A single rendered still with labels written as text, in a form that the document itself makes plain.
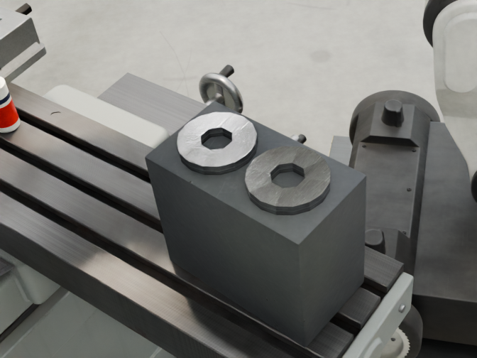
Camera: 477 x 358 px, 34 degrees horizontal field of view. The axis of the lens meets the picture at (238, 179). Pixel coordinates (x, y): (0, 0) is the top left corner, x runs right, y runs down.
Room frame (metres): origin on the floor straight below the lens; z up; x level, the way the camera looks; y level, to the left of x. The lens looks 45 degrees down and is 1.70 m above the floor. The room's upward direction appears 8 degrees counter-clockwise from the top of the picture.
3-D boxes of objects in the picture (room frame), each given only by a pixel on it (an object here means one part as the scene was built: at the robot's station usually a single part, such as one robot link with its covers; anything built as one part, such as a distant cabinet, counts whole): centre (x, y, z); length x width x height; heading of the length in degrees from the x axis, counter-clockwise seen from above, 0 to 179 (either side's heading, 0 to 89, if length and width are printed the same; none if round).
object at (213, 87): (1.32, 0.04, 0.61); 0.16 x 0.12 x 0.12; 138
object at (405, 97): (1.28, -0.36, 0.50); 0.20 x 0.05 x 0.20; 71
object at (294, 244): (0.62, -0.02, 1.01); 0.22 x 0.12 x 0.20; 44
